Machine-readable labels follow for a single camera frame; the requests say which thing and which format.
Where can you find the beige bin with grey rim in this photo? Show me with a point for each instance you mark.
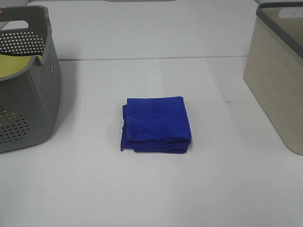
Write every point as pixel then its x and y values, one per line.
pixel 274 68

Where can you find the yellow-green towel in basket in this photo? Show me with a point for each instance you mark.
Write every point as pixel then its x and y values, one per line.
pixel 11 66

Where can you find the blue towel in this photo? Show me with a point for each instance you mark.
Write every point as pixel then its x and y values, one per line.
pixel 158 125

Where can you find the grey perforated laundry basket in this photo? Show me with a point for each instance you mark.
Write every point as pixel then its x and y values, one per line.
pixel 30 97

